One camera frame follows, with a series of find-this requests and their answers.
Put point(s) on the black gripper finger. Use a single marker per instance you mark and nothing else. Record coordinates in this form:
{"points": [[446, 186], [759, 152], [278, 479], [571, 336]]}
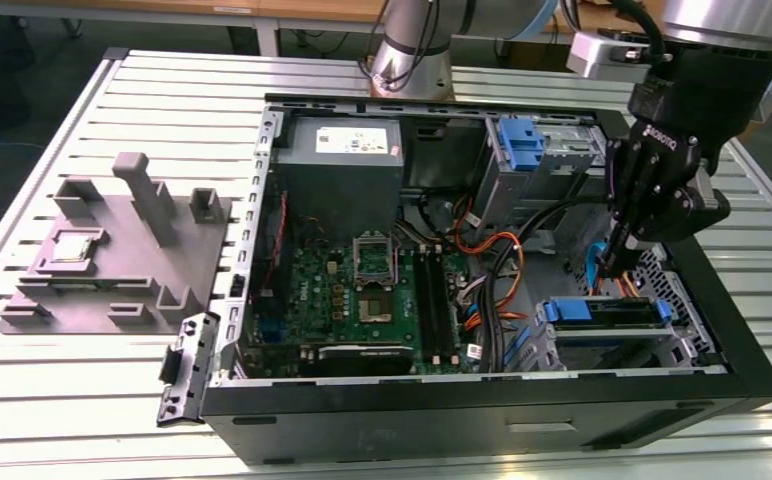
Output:
{"points": [[618, 200], [689, 215]]}

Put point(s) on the hard disk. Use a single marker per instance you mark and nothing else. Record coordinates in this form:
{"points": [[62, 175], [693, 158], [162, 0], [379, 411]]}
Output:
{"points": [[569, 312]]}

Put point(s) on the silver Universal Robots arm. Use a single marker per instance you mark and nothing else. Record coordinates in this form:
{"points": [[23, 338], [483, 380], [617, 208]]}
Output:
{"points": [[406, 70]]}

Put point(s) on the metal disk bay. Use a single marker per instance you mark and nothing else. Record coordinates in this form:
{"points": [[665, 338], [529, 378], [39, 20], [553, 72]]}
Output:
{"points": [[599, 334]]}

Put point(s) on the metal optical drive cage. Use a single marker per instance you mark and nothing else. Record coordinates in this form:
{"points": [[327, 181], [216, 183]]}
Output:
{"points": [[513, 195]]}

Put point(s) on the blue plastic drive latch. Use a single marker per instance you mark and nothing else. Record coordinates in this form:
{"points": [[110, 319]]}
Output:
{"points": [[522, 145]]}

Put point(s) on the black RAM slot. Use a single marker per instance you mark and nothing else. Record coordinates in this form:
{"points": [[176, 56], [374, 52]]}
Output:
{"points": [[445, 300], [427, 300]]}

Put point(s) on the thin metal locking lever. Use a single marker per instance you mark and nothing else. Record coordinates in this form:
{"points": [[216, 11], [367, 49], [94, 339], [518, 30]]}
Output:
{"points": [[397, 270]]}

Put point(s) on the CPU socket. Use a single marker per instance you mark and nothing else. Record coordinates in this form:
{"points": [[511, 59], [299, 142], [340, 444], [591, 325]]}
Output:
{"points": [[379, 307]]}

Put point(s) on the grey power supply unit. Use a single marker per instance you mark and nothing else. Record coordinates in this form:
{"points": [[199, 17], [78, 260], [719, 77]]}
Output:
{"points": [[339, 190]]}

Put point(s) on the green motherboard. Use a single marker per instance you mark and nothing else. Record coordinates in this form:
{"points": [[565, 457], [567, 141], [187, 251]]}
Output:
{"points": [[319, 295]]}

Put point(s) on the black graphics card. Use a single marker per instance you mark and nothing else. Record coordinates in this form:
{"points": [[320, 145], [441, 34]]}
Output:
{"points": [[359, 360]]}

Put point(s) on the black PC case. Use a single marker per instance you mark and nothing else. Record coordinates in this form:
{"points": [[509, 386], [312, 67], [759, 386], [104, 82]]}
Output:
{"points": [[426, 420]]}

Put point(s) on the grey plastic parts rack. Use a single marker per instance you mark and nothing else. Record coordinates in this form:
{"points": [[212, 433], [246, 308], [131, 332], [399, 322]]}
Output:
{"points": [[132, 280]]}

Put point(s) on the green RAM stick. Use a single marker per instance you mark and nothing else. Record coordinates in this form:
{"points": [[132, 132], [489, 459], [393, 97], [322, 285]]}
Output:
{"points": [[82, 286]]}

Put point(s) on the silver CPU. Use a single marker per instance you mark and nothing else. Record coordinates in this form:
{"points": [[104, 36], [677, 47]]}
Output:
{"points": [[72, 250]]}

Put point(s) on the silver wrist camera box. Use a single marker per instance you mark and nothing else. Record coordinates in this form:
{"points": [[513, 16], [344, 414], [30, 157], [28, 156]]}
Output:
{"points": [[602, 55]]}

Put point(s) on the wooden desk white frame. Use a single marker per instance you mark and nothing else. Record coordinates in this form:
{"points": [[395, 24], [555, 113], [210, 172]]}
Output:
{"points": [[319, 10]]}

